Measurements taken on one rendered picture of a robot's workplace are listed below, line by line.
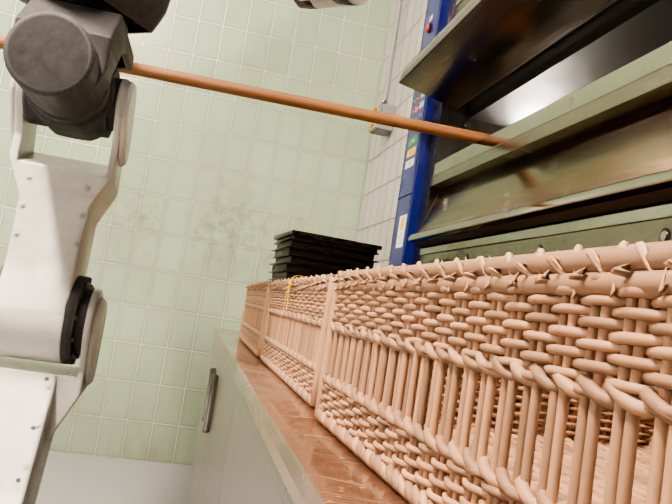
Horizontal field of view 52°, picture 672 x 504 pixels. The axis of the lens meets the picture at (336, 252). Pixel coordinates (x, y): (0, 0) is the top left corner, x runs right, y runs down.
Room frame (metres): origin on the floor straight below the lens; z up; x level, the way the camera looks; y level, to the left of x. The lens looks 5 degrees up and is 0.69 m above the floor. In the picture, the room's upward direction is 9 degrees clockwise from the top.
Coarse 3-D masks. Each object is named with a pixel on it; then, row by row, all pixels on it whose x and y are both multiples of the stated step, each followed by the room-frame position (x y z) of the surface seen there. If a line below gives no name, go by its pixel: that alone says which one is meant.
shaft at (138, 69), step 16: (0, 48) 1.54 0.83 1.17; (144, 64) 1.59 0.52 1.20; (160, 80) 1.61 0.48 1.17; (176, 80) 1.60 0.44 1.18; (192, 80) 1.61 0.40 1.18; (208, 80) 1.61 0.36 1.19; (224, 80) 1.63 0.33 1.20; (240, 96) 1.64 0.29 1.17; (256, 96) 1.64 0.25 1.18; (272, 96) 1.64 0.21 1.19; (288, 96) 1.65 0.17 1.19; (336, 112) 1.67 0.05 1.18; (352, 112) 1.68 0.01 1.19; (368, 112) 1.68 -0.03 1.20; (416, 128) 1.71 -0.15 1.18; (432, 128) 1.72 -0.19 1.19; (448, 128) 1.72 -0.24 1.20
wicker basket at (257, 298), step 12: (312, 276) 1.39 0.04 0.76; (252, 288) 1.74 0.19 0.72; (264, 288) 1.44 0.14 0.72; (252, 300) 1.70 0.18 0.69; (264, 300) 1.42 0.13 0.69; (252, 312) 1.66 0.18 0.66; (264, 312) 1.38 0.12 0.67; (252, 324) 1.62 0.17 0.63; (264, 324) 1.37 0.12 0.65; (240, 336) 1.86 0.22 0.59; (252, 336) 1.57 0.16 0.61; (252, 348) 1.48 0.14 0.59
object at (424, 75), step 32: (480, 0) 1.43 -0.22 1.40; (512, 0) 1.38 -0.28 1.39; (576, 0) 1.30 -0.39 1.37; (608, 0) 1.27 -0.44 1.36; (448, 32) 1.61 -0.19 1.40; (480, 32) 1.56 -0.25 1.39; (512, 32) 1.50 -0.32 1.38; (544, 32) 1.46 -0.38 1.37; (416, 64) 1.85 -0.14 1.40; (448, 64) 1.78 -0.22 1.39; (480, 64) 1.71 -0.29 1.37; (512, 64) 1.65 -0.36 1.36; (448, 96) 1.98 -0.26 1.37
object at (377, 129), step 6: (378, 108) 2.58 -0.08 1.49; (384, 108) 2.58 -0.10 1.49; (390, 108) 2.59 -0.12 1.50; (372, 126) 2.61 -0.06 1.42; (378, 126) 2.58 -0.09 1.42; (384, 126) 2.58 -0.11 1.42; (390, 126) 2.59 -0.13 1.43; (372, 132) 2.65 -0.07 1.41; (378, 132) 2.64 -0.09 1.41; (384, 132) 2.62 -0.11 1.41
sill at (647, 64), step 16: (640, 64) 1.08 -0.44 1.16; (656, 64) 1.04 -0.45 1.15; (608, 80) 1.17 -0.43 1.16; (624, 80) 1.12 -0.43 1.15; (576, 96) 1.27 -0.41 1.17; (592, 96) 1.22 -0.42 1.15; (544, 112) 1.39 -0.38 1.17; (560, 112) 1.32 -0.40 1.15; (512, 128) 1.53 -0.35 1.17; (528, 128) 1.45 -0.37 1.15; (480, 144) 1.71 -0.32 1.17; (496, 144) 1.61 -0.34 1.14; (448, 160) 1.92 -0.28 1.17; (464, 160) 1.80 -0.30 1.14; (432, 176) 2.05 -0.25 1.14
